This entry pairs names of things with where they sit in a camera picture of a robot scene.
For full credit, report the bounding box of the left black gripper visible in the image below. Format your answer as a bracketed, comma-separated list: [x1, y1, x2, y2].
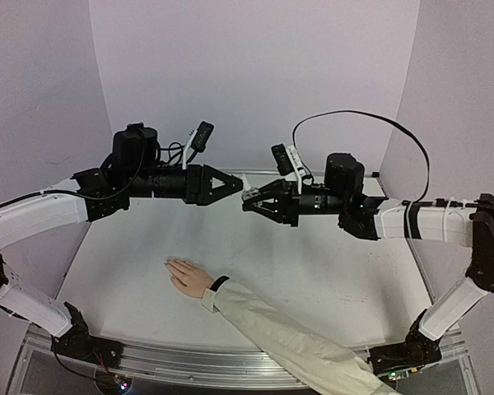
[128, 164, 246, 206]

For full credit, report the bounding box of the white nail polish cap brush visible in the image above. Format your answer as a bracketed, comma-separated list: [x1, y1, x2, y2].
[240, 174, 251, 191]

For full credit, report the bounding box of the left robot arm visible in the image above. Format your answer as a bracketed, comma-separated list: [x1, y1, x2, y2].
[0, 122, 243, 360]

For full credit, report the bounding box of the forearm in beige sleeve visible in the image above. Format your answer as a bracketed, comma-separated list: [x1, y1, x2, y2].
[202, 279, 397, 395]

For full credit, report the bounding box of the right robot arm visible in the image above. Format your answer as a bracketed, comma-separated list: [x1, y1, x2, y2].
[242, 147, 494, 342]

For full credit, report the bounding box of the person's bare hand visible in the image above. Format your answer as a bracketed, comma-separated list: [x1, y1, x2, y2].
[165, 258, 214, 299]

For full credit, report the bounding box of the black wrist band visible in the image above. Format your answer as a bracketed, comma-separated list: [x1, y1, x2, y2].
[209, 276, 230, 292]

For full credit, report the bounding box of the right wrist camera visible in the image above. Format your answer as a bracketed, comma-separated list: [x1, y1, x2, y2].
[271, 144, 313, 195]

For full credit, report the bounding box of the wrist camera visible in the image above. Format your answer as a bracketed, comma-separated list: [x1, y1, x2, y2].
[181, 121, 214, 170]
[271, 144, 313, 195]

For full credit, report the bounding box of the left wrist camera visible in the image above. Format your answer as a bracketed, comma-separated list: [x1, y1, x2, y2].
[181, 121, 214, 170]

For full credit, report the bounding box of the black right camera cable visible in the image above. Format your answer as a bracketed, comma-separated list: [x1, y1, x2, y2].
[291, 109, 478, 209]

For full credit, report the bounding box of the aluminium front rail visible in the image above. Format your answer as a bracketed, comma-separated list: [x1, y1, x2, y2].
[86, 335, 380, 390]

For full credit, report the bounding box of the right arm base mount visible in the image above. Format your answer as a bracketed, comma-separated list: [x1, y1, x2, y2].
[367, 311, 442, 376]

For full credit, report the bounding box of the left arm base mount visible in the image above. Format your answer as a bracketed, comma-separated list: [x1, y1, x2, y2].
[51, 302, 124, 369]

